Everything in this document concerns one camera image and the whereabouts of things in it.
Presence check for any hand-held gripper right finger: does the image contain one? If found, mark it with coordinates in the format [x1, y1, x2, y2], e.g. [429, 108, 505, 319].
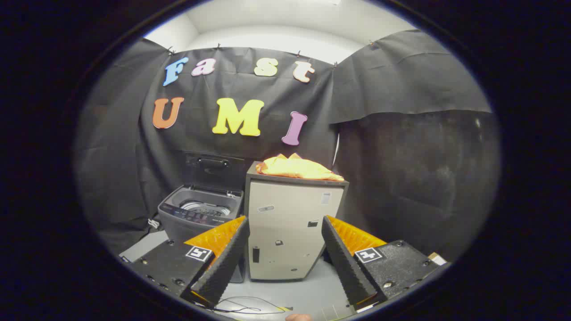
[321, 216, 442, 309]

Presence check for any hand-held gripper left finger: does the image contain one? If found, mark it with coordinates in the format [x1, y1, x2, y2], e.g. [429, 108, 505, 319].
[126, 216, 251, 308]

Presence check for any grey washing machine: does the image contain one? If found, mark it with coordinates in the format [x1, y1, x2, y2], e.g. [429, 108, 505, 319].
[157, 185, 246, 284]

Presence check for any dark washing machine lid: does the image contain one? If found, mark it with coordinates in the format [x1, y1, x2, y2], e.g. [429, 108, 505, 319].
[185, 152, 247, 191]

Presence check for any orange yellow shirt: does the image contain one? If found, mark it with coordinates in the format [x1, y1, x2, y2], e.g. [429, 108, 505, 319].
[255, 153, 345, 182]

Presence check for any grey cabinet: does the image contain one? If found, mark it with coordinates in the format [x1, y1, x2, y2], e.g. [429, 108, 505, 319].
[244, 161, 350, 282]

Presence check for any black backdrop cloth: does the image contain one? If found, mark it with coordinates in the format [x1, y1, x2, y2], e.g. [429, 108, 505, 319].
[74, 29, 502, 263]

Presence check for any black cable bundle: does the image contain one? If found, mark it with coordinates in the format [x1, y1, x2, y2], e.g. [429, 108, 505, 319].
[213, 296, 287, 315]

